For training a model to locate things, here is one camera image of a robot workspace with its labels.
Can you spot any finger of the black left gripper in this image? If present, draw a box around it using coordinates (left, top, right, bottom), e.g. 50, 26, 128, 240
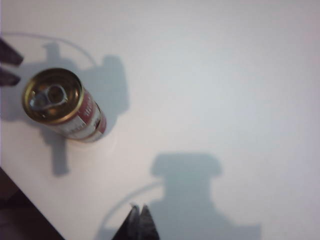
0, 66, 21, 88
0, 36, 25, 67

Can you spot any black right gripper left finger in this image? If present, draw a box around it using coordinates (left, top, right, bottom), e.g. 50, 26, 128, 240
112, 203, 143, 240

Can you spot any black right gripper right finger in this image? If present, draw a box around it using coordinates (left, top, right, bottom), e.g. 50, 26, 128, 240
139, 204, 161, 240

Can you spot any red tin can gold lid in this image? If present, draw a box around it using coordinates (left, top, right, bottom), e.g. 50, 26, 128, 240
78, 109, 108, 144
58, 98, 104, 140
20, 67, 97, 133

